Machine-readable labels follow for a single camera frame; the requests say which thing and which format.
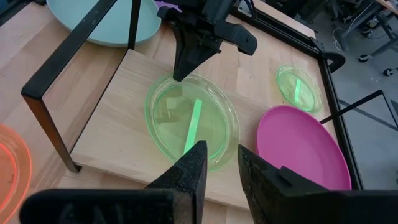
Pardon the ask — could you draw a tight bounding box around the green translucent plastic plate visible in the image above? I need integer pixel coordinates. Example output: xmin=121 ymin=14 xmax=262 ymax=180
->
xmin=275 ymin=64 xmax=324 ymax=113
xmin=144 ymin=73 xmax=241 ymax=172

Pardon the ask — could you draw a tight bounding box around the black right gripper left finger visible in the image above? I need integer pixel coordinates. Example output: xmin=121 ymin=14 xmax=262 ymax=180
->
xmin=20 ymin=140 xmax=208 ymax=224

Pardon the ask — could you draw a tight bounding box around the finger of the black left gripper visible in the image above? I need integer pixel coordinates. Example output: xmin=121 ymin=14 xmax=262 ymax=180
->
xmin=157 ymin=6 xmax=195 ymax=81
xmin=179 ymin=23 xmax=257 ymax=81

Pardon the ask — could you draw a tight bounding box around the mint green plastic plate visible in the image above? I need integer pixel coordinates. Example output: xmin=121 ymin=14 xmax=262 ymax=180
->
xmin=45 ymin=0 xmax=162 ymax=48

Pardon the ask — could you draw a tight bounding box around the wooden workbench on casters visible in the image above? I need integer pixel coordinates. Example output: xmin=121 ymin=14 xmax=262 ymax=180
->
xmin=329 ymin=0 xmax=398 ymax=78

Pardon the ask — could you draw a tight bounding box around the magenta plastic plate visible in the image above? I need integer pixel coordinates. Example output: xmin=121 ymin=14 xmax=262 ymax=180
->
xmin=256 ymin=105 xmax=353 ymax=191

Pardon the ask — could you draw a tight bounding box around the black metal table frame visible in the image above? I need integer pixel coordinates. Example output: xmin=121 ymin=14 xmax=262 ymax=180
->
xmin=0 ymin=0 xmax=364 ymax=190

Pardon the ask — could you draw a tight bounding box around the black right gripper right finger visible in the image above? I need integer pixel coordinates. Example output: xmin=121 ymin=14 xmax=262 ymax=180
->
xmin=238 ymin=144 xmax=398 ymax=224

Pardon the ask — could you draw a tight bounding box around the orange translucent plastic plate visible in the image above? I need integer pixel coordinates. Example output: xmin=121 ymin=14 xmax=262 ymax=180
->
xmin=0 ymin=123 xmax=33 ymax=224

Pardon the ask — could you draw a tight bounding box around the purple plastic plate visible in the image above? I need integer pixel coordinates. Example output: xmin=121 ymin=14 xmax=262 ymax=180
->
xmin=154 ymin=0 xmax=183 ymax=13

